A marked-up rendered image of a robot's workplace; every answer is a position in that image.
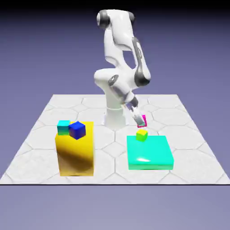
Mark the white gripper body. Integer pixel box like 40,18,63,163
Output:
123,102,140,119

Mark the small pink cube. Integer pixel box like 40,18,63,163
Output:
137,114,148,128

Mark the small yellow-green cube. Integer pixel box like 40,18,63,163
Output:
136,129,148,142

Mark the small blue cube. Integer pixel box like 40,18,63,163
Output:
68,120,86,140

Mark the small cyan cube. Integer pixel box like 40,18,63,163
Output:
57,120,71,136

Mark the large turquoise box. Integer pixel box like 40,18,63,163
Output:
126,135,175,171

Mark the large yellow box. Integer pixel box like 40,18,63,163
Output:
54,121,95,177

